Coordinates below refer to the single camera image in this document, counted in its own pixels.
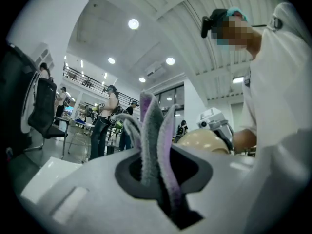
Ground black balcony railing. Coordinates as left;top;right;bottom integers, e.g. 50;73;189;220
63;64;141;107

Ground white round wire-leg table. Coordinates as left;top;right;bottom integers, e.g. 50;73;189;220
68;119;96;160

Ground black head-mounted camera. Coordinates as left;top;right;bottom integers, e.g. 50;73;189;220
200;16;213;39

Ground black office chair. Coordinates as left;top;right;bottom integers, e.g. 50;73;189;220
27;77;68;160

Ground person's white shirt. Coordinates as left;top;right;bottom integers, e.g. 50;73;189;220
238;2;312;156

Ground black shoulder strap buckle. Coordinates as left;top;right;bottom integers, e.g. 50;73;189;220
270;17;284;32

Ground white ceiling air unit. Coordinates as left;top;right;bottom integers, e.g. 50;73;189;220
145;61;167;77

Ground tan wooden bowl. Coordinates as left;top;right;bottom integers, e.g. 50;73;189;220
176;128;232;156

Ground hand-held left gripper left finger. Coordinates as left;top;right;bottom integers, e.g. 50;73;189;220
20;151;176;234

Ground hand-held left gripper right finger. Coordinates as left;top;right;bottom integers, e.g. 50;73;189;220
170;128;312;234

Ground purple grey cloth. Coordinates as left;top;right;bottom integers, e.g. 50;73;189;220
111;90;204;230

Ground person's head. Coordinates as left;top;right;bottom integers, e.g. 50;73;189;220
210;7;263;60

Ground person's right forearm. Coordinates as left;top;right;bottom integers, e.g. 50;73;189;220
232;128;258;154

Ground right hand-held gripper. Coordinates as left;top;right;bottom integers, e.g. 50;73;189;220
196;107;235;153

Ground black white machine cabinet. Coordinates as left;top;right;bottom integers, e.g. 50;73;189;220
0;41;42;160

